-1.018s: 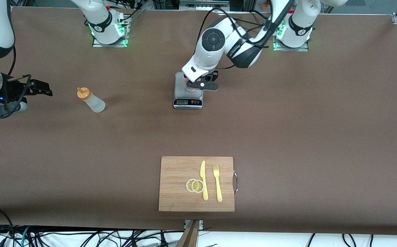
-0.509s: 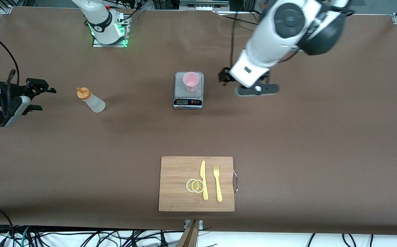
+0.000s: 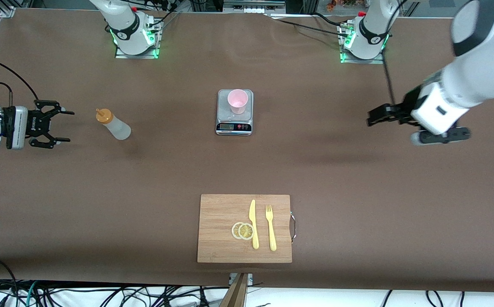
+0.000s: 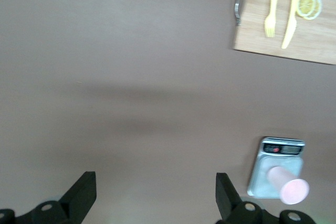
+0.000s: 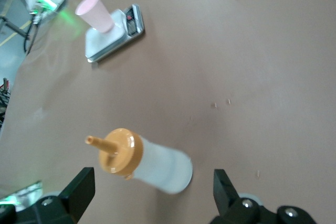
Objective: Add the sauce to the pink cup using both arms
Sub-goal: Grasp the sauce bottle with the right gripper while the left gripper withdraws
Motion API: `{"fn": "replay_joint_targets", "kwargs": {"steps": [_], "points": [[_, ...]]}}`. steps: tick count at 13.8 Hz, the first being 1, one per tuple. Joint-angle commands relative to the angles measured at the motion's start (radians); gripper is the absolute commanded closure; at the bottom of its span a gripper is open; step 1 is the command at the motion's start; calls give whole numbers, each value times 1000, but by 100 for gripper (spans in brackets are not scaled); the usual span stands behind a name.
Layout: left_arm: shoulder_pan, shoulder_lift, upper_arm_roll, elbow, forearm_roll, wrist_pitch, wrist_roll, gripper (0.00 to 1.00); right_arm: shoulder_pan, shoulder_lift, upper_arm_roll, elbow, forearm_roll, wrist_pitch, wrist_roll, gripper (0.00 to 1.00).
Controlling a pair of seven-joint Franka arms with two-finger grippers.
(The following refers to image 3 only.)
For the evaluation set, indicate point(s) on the wooden post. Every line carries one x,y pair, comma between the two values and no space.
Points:
235,294

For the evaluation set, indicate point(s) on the yellow plastic fork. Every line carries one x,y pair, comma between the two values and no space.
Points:
271,232

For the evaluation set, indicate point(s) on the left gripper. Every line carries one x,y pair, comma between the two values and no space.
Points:
405,109

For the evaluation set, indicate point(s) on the translucent sauce bottle orange cap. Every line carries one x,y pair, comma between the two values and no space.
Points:
119,129

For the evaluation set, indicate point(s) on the silver digital kitchen scale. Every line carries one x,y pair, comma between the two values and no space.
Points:
234,125

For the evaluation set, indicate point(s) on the pink plastic cup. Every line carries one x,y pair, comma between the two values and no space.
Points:
237,102

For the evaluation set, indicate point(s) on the yellow plastic knife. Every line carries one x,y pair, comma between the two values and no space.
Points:
253,221

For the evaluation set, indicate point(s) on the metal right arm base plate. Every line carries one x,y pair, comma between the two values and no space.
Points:
121,55

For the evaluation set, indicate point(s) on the lemon slice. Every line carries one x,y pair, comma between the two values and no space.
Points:
234,230
246,231

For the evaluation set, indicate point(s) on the aluminium corner bracket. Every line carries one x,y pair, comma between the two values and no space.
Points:
7,12

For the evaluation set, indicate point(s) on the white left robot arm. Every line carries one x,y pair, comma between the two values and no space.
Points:
481,76

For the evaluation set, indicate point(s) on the white power strip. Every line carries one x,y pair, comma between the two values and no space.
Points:
253,7

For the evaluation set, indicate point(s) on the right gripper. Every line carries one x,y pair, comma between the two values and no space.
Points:
33,124

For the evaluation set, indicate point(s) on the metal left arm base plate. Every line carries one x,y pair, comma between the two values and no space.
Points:
377,62

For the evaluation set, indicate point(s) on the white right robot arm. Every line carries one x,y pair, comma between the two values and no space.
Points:
127,30

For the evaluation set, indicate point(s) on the wooden cutting board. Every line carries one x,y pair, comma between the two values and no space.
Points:
217,230

